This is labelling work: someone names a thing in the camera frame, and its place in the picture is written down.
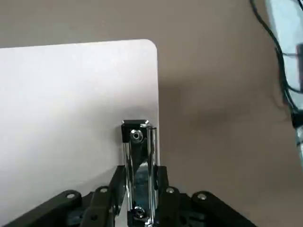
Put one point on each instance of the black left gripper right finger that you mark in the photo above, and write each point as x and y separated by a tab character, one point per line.
172	208

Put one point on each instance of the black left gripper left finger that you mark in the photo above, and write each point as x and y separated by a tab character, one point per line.
99	205

